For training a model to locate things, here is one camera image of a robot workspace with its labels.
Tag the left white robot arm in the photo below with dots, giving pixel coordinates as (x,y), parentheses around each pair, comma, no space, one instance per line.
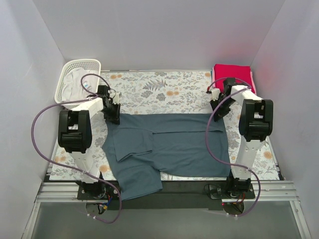
(75,131)

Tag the pink folded t shirt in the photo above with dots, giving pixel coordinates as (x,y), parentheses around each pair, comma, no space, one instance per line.
(253,79)

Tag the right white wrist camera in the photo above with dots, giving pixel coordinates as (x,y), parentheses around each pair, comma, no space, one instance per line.
(214,93)

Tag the aluminium frame rail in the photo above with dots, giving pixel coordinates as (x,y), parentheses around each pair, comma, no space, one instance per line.
(182,210)

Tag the white t shirt in basket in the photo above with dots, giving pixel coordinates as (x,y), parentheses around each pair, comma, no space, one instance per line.
(73,90)

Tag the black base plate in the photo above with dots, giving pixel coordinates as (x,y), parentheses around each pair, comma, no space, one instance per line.
(174,195)

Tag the white plastic laundry basket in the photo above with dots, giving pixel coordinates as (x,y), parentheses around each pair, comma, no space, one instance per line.
(87,64)

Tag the red folded t shirt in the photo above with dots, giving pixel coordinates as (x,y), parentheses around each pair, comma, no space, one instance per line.
(231,73)

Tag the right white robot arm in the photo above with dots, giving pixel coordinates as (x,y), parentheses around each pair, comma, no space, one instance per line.
(255,125)

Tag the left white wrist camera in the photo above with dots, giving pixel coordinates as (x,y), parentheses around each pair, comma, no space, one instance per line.
(114,98)

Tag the blue grey t shirt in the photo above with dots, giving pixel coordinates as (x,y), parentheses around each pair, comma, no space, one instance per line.
(142,147)

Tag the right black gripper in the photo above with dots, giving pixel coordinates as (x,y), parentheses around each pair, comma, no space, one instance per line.
(222,107)

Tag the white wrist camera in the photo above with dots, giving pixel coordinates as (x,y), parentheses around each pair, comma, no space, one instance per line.
(114,98)
(214,93)

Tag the floral patterned table mat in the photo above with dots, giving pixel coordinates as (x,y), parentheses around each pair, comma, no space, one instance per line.
(163,93)

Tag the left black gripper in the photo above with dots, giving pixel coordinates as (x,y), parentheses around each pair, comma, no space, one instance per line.
(112,112)

